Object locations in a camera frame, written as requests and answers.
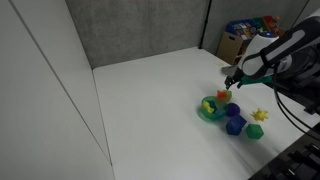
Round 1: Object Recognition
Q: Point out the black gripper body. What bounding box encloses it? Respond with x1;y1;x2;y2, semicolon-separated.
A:
229;65;248;84

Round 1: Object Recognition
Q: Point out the orange bear toy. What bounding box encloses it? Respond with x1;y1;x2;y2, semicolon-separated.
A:
216;89;229;100

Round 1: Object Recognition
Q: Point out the blue bear toy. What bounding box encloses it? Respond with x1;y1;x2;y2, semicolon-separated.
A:
209;100;228;117

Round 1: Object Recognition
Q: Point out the yellow bear toy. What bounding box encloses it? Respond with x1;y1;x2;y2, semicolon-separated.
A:
201;100;215;114

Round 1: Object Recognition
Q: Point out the yellow spiky star toy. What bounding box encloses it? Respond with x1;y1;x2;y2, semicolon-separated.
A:
250;107;270;122

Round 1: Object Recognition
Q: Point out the blue house-shaped block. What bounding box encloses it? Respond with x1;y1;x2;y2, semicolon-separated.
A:
225;114;248;136

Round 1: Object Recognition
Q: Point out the dark green cube block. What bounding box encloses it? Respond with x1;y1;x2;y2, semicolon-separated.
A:
245;123;265;140

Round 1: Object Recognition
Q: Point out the colourful toy box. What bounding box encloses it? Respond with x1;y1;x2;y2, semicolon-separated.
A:
225;15;286;40

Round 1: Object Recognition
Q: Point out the purple spiky ball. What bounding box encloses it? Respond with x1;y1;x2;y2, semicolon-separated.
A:
226;102;241;117

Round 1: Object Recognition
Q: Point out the brown cardboard box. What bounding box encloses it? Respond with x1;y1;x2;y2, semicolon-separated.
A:
215;30;246;66

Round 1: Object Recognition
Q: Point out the green round plate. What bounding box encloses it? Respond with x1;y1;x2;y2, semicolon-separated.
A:
197;95;229;122

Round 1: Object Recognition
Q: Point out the black corner pole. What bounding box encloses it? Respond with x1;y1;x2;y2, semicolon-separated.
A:
198;0;213;50

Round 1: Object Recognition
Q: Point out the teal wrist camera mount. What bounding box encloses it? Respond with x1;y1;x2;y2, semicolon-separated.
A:
241;75;275;86

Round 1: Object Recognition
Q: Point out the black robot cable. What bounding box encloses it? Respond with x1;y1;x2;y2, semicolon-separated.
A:
272;46;320;134

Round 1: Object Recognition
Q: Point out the black perforated metal rail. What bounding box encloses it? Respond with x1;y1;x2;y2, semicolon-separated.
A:
248;122;320;180

